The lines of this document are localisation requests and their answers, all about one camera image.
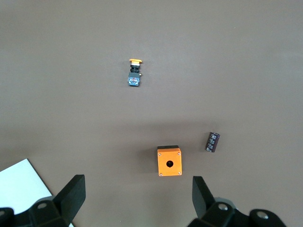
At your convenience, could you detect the white drawer cabinet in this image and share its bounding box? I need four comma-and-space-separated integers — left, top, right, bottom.
0, 158, 74, 227

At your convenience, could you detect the yellow push button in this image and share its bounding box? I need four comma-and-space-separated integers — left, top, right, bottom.
127, 58, 144, 87

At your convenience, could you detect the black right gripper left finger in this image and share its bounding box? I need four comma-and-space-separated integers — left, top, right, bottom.
0, 174, 86, 227

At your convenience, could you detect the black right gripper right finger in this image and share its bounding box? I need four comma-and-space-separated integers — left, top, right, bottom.
188, 175, 287, 227

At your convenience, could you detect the orange switch box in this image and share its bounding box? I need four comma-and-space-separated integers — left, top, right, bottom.
157, 145, 183, 177

